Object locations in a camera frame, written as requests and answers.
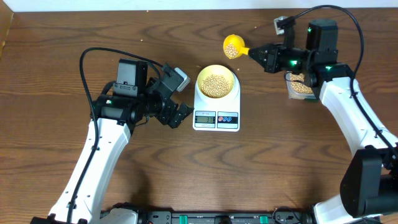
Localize yellow plastic scoop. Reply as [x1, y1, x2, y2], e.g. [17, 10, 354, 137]
[223, 34, 249, 59]

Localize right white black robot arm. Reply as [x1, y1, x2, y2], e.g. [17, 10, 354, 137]
[248, 17, 397, 223]

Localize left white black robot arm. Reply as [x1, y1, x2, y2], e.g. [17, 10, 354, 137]
[31, 58, 193, 224]

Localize white digital kitchen scale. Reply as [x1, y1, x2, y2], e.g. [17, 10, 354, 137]
[192, 72, 241, 132]

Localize soybeans in bowl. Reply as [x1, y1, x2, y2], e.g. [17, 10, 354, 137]
[200, 75, 231, 98]

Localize yellow plastic bowl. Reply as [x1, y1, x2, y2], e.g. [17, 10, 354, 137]
[197, 65, 234, 94]

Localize clear container of soybeans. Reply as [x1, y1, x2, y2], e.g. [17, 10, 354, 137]
[284, 72, 316, 100]

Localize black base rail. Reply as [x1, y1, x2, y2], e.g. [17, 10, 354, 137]
[101, 202, 382, 224]

